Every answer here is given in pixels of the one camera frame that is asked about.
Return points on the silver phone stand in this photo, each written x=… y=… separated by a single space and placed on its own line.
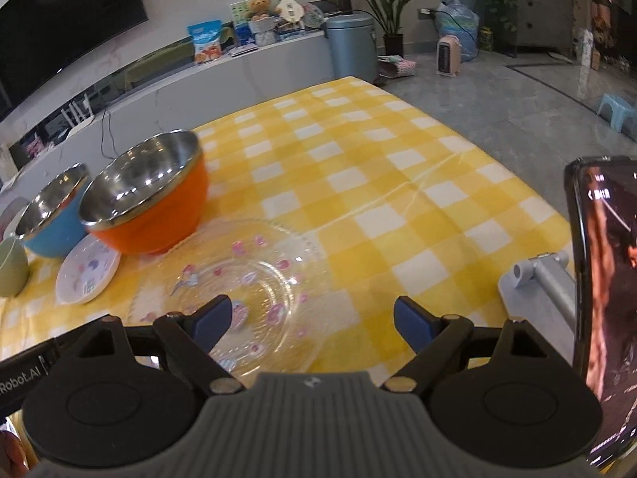
x=547 y=284

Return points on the blue water jug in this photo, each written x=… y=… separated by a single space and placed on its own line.
x=458 y=25

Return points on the cluttered dark shelf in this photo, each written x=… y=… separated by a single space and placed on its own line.
x=614 y=10

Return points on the orange steel-lined bowl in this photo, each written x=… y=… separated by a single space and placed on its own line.
x=164 y=219

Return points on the green printed card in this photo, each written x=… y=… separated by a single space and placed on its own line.
x=241 y=10

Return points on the round white hand fan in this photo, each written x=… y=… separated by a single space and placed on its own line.
x=289 y=10

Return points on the blue snack bag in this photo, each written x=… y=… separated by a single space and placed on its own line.
x=205 y=42

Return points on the black television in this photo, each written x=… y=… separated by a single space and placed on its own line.
x=59 y=25

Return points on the black smartphone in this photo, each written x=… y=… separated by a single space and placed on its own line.
x=607 y=284

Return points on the white space heater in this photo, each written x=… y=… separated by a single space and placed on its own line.
x=448 y=57

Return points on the pink and green floor bag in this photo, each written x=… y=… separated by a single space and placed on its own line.
x=396 y=66

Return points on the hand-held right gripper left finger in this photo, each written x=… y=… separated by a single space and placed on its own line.
x=215 y=319

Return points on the pale green ceramic bowl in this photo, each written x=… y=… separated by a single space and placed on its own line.
x=12 y=274

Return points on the brown teddy bear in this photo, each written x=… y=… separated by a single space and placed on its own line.
x=260 y=7

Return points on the floral white plate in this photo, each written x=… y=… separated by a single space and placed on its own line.
x=278 y=279

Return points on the yellow checkered tablecloth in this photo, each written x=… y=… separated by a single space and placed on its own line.
x=373 y=184

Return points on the white TV cabinet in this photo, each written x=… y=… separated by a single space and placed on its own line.
x=278 y=64

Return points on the small white printed plate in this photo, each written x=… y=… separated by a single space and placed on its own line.
x=84 y=279

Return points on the blue small box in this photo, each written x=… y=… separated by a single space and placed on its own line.
x=291 y=31

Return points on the grey-blue round trash can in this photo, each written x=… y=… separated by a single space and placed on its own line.
x=351 y=50

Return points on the grey drawer cabinet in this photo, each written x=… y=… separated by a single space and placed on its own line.
x=542 y=10

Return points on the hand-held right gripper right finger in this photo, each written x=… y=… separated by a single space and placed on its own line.
x=412 y=321

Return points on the blue steel-lined bowl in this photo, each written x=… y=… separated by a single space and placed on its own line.
x=54 y=239

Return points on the potted long-leaf plant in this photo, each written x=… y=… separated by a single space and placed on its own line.
x=393 y=42

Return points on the white router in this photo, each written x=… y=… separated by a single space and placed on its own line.
x=79 y=114

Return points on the light blue plastic stool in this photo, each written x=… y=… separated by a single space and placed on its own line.
x=617 y=109

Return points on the white flat box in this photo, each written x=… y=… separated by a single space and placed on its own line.
x=243 y=50

